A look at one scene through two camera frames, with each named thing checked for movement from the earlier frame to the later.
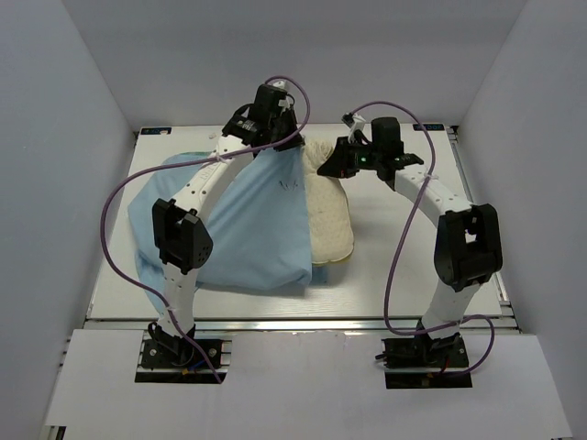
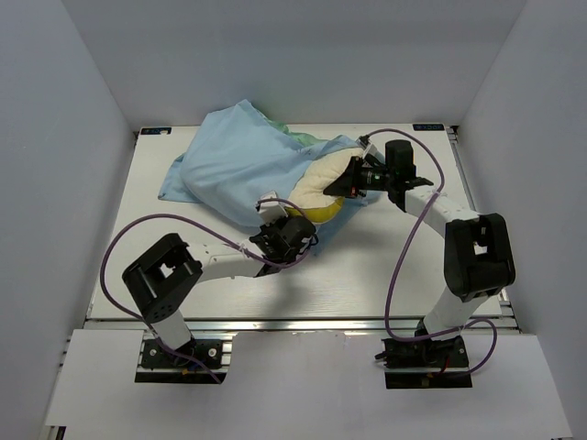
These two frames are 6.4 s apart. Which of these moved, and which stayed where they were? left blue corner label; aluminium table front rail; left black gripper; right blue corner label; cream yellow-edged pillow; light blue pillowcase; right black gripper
Moved: light blue pillowcase; right black gripper; cream yellow-edged pillow; left black gripper
Stayed: right blue corner label; aluminium table front rail; left blue corner label
